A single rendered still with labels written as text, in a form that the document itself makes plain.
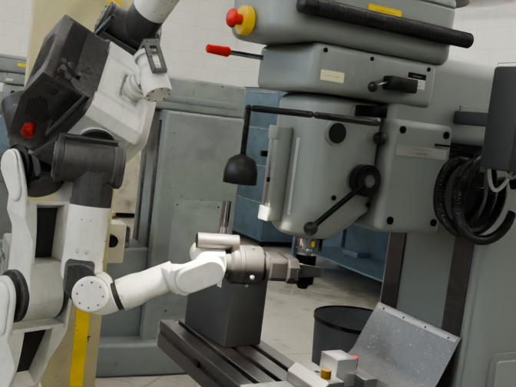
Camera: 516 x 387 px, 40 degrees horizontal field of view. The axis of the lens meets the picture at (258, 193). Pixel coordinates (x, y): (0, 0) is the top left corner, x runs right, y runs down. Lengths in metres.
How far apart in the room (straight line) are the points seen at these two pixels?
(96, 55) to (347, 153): 0.62
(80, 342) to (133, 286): 1.81
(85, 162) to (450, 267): 0.91
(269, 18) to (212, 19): 9.99
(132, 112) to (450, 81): 0.74
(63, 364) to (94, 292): 1.85
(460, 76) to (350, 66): 0.32
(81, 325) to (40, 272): 1.40
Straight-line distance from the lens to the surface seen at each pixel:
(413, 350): 1.89
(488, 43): 7.23
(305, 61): 1.50
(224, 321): 1.96
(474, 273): 1.79
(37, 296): 1.99
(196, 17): 11.36
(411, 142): 1.65
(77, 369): 3.43
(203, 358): 1.89
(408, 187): 1.66
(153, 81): 1.64
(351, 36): 1.52
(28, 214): 1.94
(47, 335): 2.10
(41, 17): 3.16
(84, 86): 1.66
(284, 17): 1.46
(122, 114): 1.67
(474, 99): 1.78
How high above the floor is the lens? 1.55
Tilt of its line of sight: 6 degrees down
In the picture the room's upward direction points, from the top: 7 degrees clockwise
